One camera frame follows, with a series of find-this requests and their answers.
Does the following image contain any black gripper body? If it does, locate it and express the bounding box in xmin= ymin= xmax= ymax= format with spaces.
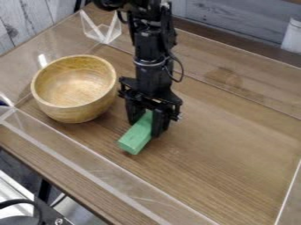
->
xmin=119 ymin=58 xmax=183 ymax=120

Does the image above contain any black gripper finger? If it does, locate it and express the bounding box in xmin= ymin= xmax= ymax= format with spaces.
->
xmin=151 ymin=109 xmax=169 ymax=138
xmin=125 ymin=99 xmax=145 ymax=125

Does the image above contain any green rectangular block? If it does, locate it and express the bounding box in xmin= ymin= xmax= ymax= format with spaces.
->
xmin=117 ymin=112 xmax=152 ymax=155

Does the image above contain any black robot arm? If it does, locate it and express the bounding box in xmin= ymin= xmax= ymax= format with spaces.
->
xmin=92 ymin=0 xmax=181 ymax=137

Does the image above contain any brown wooden bowl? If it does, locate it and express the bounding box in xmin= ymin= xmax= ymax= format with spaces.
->
xmin=30 ymin=54 xmax=117 ymax=123

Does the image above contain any black table leg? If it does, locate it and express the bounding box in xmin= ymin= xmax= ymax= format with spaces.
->
xmin=37 ymin=179 xmax=52 ymax=202

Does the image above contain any white cylindrical container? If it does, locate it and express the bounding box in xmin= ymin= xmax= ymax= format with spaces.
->
xmin=280 ymin=16 xmax=301 ymax=54

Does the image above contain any clear acrylic tray wall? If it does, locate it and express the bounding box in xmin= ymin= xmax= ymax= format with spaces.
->
xmin=0 ymin=16 xmax=301 ymax=225

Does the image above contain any black metal bracket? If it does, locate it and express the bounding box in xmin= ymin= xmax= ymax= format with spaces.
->
xmin=33 ymin=200 xmax=73 ymax=225

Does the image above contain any black cable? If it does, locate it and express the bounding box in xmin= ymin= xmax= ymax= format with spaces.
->
xmin=0 ymin=199 xmax=44 ymax=225

